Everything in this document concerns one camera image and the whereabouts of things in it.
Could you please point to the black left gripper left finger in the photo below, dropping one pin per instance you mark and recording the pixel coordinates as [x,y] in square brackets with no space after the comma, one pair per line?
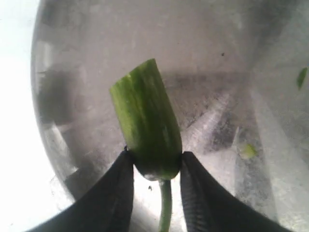
[106,207]

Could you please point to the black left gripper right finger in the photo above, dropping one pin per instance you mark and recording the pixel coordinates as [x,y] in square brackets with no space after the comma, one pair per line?
[209,207]

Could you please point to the green cucumber piece with stem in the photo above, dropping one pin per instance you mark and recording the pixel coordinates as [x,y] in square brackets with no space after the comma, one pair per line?
[150,129]

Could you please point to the green cucumber slice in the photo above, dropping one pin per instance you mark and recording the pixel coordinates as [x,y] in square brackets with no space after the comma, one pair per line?
[247,151]

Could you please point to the small cucumber scrap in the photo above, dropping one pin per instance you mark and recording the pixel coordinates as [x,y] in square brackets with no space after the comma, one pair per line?
[301,77]

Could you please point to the round steel plate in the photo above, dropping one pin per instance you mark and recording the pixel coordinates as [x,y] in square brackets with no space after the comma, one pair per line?
[229,68]

